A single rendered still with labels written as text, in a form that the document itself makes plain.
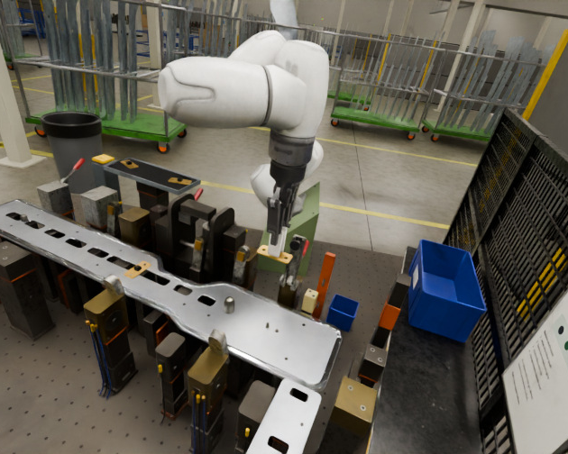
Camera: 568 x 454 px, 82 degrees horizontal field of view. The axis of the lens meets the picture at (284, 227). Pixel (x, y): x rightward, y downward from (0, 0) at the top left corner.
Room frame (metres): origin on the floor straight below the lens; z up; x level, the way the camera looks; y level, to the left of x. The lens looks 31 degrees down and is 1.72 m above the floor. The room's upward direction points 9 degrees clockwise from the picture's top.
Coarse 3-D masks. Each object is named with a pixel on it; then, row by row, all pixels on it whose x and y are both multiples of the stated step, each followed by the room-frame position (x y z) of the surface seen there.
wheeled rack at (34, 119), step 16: (112, 0) 4.26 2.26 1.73; (128, 0) 4.25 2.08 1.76; (0, 16) 4.19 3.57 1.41; (160, 16) 4.27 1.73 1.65; (160, 32) 4.27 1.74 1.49; (160, 48) 4.27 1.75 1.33; (16, 64) 4.22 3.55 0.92; (32, 64) 4.20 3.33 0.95; (48, 64) 4.23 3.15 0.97; (80, 64) 4.69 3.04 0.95; (144, 80) 4.26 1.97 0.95; (48, 112) 4.52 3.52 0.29; (96, 112) 4.87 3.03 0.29; (112, 128) 4.27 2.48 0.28; (128, 128) 4.35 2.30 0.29; (144, 128) 4.45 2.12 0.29; (160, 128) 4.56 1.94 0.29; (176, 128) 4.71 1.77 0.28; (160, 144) 4.31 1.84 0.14
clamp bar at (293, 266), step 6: (294, 240) 0.79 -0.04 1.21; (300, 240) 0.80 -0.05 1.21; (294, 246) 0.76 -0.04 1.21; (300, 246) 0.78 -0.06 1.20; (294, 252) 0.79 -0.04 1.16; (300, 252) 0.78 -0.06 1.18; (294, 258) 0.79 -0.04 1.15; (300, 258) 0.78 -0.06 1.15; (288, 264) 0.78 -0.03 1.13; (294, 264) 0.79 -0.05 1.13; (288, 270) 0.78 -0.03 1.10; (294, 270) 0.78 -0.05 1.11; (288, 276) 0.79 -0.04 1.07; (294, 276) 0.77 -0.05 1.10; (282, 282) 0.78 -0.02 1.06; (294, 282) 0.77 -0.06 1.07
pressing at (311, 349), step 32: (0, 224) 0.92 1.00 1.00; (64, 224) 0.98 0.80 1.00; (64, 256) 0.81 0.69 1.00; (128, 256) 0.86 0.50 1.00; (128, 288) 0.71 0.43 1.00; (160, 288) 0.73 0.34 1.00; (192, 288) 0.75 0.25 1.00; (224, 288) 0.77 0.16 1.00; (192, 320) 0.63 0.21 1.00; (224, 320) 0.65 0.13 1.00; (256, 320) 0.67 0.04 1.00; (288, 320) 0.68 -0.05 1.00; (320, 320) 0.70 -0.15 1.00; (256, 352) 0.56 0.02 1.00; (288, 352) 0.57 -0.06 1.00; (320, 352) 0.59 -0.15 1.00; (320, 384) 0.50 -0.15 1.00
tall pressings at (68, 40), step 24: (48, 0) 4.68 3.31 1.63; (72, 0) 4.69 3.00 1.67; (96, 0) 4.70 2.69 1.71; (48, 24) 4.62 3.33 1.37; (72, 24) 4.64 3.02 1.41; (96, 24) 4.66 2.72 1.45; (120, 24) 4.61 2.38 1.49; (168, 24) 4.65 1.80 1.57; (48, 48) 4.56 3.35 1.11; (72, 48) 4.55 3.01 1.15; (96, 48) 4.59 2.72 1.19; (120, 48) 4.60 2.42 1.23; (168, 48) 4.61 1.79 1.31; (72, 72) 4.54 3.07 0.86; (72, 96) 4.72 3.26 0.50; (120, 96) 4.59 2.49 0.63
